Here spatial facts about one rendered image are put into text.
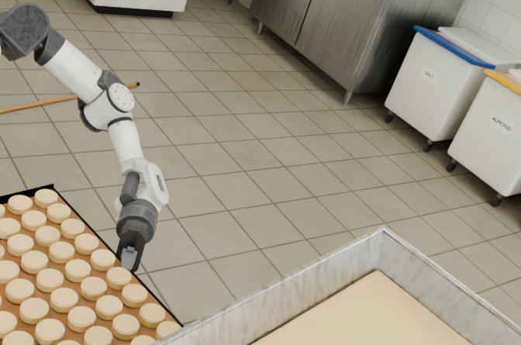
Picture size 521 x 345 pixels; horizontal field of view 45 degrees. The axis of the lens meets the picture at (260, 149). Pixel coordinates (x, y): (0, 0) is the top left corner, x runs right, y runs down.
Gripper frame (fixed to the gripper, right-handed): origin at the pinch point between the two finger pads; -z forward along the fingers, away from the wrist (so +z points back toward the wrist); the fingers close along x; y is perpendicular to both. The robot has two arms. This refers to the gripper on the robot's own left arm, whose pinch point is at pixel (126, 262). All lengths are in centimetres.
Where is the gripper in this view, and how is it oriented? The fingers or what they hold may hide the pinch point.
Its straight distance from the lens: 140.9
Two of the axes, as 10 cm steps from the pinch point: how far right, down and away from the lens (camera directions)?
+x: 3.1, -8.2, -4.8
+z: -0.1, -5.1, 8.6
